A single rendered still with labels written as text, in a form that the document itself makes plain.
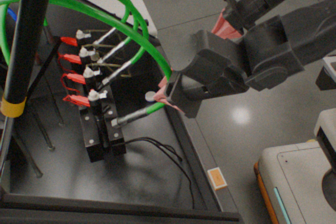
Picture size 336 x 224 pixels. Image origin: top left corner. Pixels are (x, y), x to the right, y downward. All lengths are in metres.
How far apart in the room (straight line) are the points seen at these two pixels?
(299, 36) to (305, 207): 1.25
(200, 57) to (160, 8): 2.60
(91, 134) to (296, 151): 1.15
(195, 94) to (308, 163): 1.27
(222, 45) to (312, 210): 1.26
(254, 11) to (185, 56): 0.30
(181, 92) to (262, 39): 0.17
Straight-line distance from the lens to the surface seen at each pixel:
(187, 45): 0.47
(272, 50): 0.46
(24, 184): 1.05
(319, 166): 1.78
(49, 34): 0.96
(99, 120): 0.86
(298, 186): 1.68
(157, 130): 1.06
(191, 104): 0.57
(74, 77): 0.90
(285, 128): 2.21
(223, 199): 0.83
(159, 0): 3.16
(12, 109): 0.33
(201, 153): 0.88
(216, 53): 0.45
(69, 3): 0.54
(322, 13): 0.47
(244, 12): 0.72
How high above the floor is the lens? 1.69
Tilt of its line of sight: 48 degrees down
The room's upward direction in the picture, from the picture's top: straight up
